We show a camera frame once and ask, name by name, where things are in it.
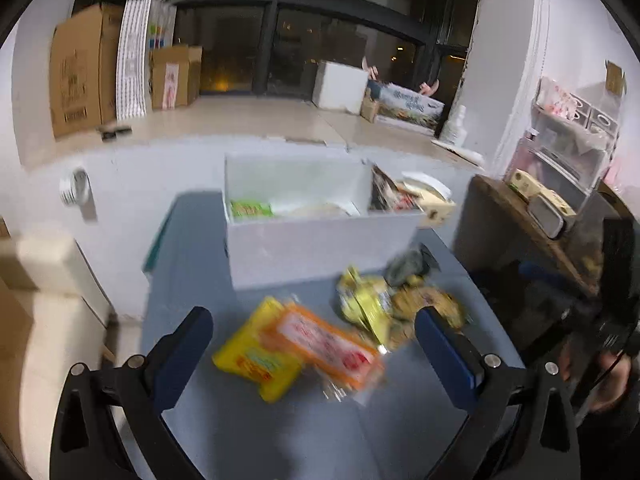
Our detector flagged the black scissors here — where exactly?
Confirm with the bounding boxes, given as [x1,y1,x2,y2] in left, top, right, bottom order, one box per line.
[97,124,133,142]

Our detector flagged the black window frame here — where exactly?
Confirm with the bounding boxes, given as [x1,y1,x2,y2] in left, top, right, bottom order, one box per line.
[72,0,483,106]

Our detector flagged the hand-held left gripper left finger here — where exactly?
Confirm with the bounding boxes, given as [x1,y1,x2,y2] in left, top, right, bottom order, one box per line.
[50,306,215,480]

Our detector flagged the large cardboard box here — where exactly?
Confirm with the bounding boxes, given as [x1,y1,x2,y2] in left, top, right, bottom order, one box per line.
[48,2,123,140]

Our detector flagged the white storage box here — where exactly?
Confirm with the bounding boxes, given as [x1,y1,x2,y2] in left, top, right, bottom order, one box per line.
[222,152,426,291]

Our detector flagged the yellow green snack packet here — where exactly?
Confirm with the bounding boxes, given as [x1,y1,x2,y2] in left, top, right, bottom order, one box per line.
[336,266,393,346]

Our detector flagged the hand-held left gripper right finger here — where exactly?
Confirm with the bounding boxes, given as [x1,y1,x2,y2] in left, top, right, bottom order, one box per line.
[414,307,583,480]

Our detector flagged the long printed carton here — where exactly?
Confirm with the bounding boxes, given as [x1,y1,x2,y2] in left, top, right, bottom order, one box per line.
[367,80,446,133]

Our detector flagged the cardboard wall holder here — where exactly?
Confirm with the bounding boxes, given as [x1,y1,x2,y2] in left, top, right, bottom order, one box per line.
[604,60,628,97]

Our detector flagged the grey blue table cover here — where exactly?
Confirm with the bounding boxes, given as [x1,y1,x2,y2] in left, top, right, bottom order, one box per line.
[142,192,526,480]

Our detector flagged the small cardboard box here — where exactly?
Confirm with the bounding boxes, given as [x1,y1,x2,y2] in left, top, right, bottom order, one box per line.
[150,45,203,111]

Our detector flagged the dark grey snack packet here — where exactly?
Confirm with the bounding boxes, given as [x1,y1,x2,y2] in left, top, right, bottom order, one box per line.
[384,245,441,286]

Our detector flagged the orange snack packet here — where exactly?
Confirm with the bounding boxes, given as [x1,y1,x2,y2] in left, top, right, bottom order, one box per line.
[262,302,386,406]

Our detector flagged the person's right hand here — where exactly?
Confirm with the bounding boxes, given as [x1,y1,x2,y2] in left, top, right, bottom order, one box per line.
[592,352,635,413]

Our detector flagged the cream sofa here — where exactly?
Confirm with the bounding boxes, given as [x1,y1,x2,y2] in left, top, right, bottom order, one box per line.
[0,235,113,461]

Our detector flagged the pink floral pouch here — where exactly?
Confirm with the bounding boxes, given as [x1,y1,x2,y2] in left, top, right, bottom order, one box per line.
[537,77,576,121]

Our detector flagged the white tube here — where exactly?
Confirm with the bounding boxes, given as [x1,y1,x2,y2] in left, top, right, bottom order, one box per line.
[432,140,486,166]

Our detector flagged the dark red printed packet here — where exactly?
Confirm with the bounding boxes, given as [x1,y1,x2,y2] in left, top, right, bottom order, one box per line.
[369,164,418,212]

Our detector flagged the white plastic bottle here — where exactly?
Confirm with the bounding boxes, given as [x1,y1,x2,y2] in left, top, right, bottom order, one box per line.
[442,105,468,146]

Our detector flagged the green mat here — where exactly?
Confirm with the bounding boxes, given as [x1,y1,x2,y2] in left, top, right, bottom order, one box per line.
[142,200,176,273]

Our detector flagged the yellow green tissue pack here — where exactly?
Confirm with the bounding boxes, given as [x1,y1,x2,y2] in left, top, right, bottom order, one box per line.
[504,169,576,218]

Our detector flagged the brown cookie packet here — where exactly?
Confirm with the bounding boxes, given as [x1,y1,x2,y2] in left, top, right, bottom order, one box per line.
[385,285,468,353]

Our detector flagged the grey white small device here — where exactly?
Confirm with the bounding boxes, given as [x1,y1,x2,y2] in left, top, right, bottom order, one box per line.
[527,195,568,240]

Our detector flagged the white tape roll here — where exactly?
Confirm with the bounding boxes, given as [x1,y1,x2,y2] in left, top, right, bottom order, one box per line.
[59,169,92,207]

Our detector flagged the dotted white paper bag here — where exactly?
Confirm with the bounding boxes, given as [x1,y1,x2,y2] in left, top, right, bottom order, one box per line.
[115,0,176,121]

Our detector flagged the beige tissue box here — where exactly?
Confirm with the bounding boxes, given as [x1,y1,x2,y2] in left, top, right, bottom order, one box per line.
[400,170,457,228]

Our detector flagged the clear acrylic organizer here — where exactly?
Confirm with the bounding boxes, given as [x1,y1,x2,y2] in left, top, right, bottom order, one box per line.
[505,80,623,201]

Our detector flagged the wooden side table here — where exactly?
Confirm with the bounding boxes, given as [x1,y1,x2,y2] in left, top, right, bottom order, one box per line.
[452,174,601,296]

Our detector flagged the white foam box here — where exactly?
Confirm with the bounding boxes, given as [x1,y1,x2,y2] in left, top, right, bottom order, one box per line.
[312,60,370,116]

